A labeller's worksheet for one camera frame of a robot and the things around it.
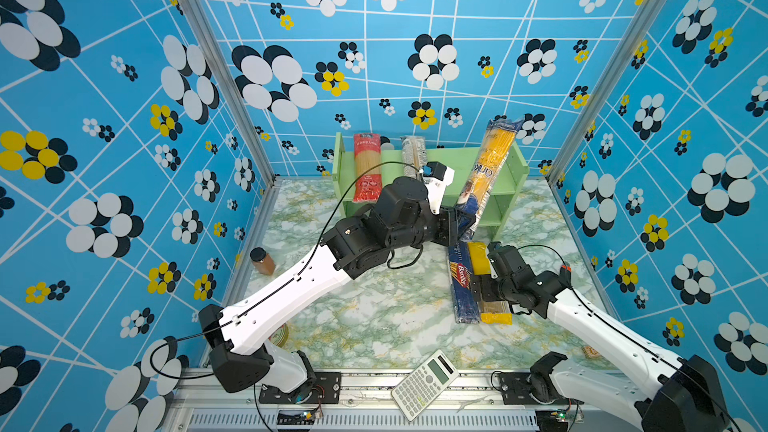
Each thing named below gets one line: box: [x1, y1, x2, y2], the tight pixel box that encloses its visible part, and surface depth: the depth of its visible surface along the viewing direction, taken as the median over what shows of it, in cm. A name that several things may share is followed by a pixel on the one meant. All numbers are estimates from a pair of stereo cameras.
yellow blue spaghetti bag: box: [456, 118, 525, 242], surface depth 59 cm
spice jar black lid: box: [250, 247, 267, 262], surface depth 89 cm
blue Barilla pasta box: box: [448, 239, 481, 325], surface depth 90 cm
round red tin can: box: [268, 323, 289, 347], surface depth 80 cm
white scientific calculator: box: [391, 349, 460, 422], surface depth 75 cm
